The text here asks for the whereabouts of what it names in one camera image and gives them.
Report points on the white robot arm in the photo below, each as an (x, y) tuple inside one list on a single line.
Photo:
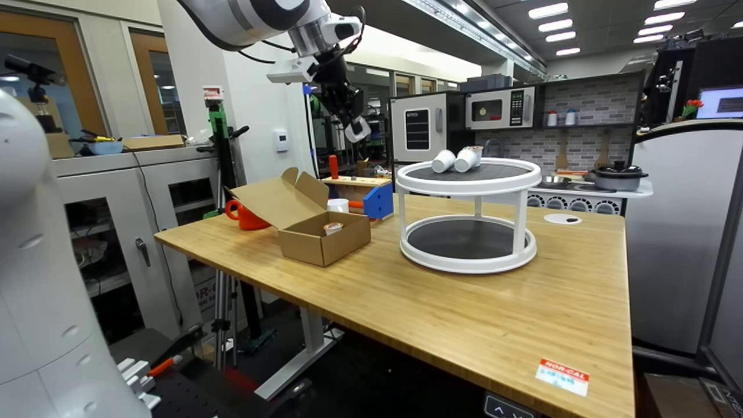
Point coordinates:
[(319, 42)]

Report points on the grey storage cabinet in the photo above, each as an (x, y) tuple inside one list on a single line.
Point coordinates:
[(114, 211)]

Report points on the black toy cooking pot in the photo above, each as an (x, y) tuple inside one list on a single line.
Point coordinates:
[(617, 177)]

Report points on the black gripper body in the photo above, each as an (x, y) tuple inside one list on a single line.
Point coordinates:
[(334, 89)]

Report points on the orange-lidded coffee pod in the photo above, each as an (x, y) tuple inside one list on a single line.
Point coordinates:
[(333, 229)]

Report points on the red white warning sticker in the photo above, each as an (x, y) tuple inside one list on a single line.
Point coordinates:
[(563, 377)]

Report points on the white two-tier turntable stand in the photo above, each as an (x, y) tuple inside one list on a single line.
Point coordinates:
[(469, 242)]

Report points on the toy kitchen playset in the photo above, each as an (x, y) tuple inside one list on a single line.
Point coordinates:
[(577, 126)]

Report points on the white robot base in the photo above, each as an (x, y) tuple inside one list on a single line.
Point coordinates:
[(53, 361)]

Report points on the red toy teapot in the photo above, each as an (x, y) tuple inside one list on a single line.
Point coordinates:
[(244, 218)]

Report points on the red toy peg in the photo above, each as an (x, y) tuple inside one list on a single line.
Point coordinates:
[(333, 163)]

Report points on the brown cardboard box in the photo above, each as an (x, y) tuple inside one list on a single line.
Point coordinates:
[(295, 206)]

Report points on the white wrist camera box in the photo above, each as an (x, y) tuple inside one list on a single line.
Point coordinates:
[(293, 75)]

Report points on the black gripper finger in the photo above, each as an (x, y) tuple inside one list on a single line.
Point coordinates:
[(364, 118), (341, 121)]

